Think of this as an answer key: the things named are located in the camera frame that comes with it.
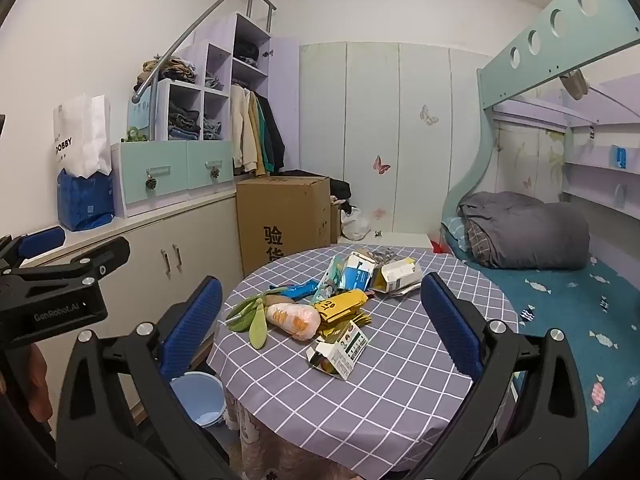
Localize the person's left hand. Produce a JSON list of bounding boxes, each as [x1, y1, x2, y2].
[[0, 347, 53, 423]]

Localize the blue bag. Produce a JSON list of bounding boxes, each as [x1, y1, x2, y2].
[[56, 169, 116, 232]]

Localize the brown folded clothes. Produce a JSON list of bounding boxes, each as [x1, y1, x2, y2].
[[135, 55, 198, 88]]

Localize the black clothes pile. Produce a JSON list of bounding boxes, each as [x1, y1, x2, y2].
[[330, 178, 352, 206]]

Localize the silver foil blister strips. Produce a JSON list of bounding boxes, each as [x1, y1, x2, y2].
[[364, 246, 402, 264]]

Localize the teal sign board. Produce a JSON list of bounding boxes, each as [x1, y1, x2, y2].
[[127, 97, 156, 133]]

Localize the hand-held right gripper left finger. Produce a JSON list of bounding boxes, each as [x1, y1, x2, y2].
[[54, 276, 241, 480]]

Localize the blue wrapper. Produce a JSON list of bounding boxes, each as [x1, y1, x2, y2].
[[270, 282, 321, 306]]

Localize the white plastic bag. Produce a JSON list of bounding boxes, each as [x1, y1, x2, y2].
[[341, 206, 372, 241]]

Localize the green white blister pack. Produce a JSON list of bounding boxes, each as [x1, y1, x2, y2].
[[320, 255, 347, 302]]

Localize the grey duvet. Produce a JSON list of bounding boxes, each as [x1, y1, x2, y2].
[[457, 191, 591, 269]]

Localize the purple shelf unit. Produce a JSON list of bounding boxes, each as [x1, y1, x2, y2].
[[155, 12, 300, 176]]

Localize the carrot plush toy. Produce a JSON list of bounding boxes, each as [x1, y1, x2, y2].
[[226, 291, 322, 350]]

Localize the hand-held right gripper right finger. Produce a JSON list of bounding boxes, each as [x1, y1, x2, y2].
[[395, 272, 591, 480]]

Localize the white paper bag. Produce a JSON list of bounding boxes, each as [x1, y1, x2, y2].
[[53, 94, 112, 179]]

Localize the low beige cabinet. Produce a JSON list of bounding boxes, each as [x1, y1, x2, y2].
[[20, 180, 246, 416]]

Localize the large cardboard box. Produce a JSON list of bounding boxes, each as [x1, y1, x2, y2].
[[236, 176, 332, 278]]

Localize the yellow packet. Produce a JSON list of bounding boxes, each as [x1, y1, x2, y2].
[[312, 290, 373, 343]]

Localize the pink patterned table skirt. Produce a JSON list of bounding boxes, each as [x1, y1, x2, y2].
[[222, 390, 321, 480]]

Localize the metal handrail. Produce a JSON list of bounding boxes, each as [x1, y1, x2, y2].
[[132, 0, 277, 106]]

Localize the green garment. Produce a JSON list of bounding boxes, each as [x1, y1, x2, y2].
[[257, 97, 275, 173]]

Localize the yellow garment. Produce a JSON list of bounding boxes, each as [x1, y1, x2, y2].
[[249, 95, 263, 176]]

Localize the purple bed wall shelf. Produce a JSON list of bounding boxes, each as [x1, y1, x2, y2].
[[492, 100, 640, 211]]

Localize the blue plastic bin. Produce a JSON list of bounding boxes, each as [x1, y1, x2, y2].
[[170, 372, 227, 428]]

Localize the teal bunk bed frame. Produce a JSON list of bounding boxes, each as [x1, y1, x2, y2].
[[440, 0, 640, 241]]

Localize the blue white box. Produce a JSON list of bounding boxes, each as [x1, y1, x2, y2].
[[337, 252, 377, 292]]

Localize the white wardrobe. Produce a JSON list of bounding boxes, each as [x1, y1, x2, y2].
[[299, 41, 493, 236]]

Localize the green white crushed carton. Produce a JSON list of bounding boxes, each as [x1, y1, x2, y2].
[[306, 319, 370, 380]]

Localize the grey checked tablecloth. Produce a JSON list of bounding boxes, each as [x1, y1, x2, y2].
[[207, 244, 521, 480]]

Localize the white step platform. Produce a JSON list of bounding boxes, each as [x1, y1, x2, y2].
[[370, 231, 433, 249]]

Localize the cream jacket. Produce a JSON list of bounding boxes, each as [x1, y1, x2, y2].
[[230, 85, 261, 176]]

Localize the dark folded clothes stack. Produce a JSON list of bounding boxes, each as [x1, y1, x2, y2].
[[167, 102, 202, 141]]

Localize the beige hanging object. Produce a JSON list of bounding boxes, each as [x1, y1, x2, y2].
[[560, 67, 588, 101]]

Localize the black folded clothes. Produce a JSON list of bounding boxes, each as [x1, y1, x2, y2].
[[234, 40, 261, 66]]

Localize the blue checked pillow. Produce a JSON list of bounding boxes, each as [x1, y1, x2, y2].
[[442, 216, 471, 253]]

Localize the yellow white box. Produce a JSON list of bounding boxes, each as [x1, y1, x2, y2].
[[372, 257, 423, 297]]

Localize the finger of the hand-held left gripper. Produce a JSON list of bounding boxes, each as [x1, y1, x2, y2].
[[20, 236, 132, 286], [0, 226, 67, 273]]

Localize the black coat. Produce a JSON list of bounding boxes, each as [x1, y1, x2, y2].
[[257, 92, 287, 173]]

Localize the teal drawer unit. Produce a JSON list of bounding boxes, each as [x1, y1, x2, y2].
[[111, 140, 236, 218]]

